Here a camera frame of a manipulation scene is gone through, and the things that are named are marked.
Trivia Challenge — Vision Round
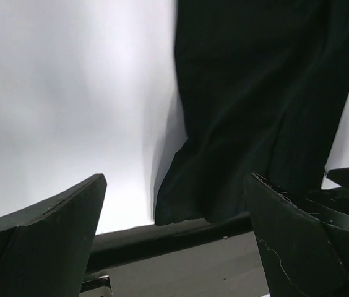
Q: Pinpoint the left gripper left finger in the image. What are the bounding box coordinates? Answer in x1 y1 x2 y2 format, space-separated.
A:
0 174 106 297

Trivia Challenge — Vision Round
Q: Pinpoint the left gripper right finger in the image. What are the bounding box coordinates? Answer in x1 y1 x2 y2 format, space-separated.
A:
244 167 349 296

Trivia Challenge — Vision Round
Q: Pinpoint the black t-shirt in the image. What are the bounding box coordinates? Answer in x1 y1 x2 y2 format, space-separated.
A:
154 0 349 226

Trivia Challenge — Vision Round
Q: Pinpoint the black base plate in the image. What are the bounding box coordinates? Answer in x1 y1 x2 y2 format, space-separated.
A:
85 213 252 275

